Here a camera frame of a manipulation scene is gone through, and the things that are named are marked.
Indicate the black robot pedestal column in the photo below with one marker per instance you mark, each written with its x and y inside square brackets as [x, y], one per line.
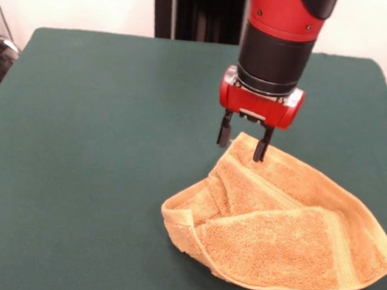
[192, 11]

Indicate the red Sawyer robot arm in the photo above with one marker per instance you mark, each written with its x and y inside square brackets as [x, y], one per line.
[274, 50]

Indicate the orange terry towel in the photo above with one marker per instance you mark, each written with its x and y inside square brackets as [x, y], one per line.
[272, 248]

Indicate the dark green table cloth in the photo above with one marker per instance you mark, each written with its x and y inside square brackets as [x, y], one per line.
[74, 174]

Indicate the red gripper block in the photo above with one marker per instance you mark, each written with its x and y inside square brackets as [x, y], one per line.
[259, 105]

